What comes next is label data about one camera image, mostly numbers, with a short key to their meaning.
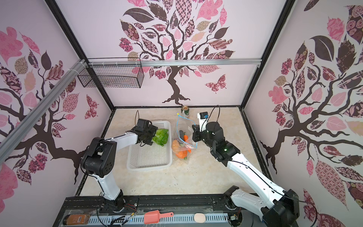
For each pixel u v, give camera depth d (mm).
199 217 683
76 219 660
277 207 375
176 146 820
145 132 839
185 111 1037
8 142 499
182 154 848
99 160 495
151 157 912
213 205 728
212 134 524
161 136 914
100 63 900
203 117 613
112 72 948
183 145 814
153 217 705
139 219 697
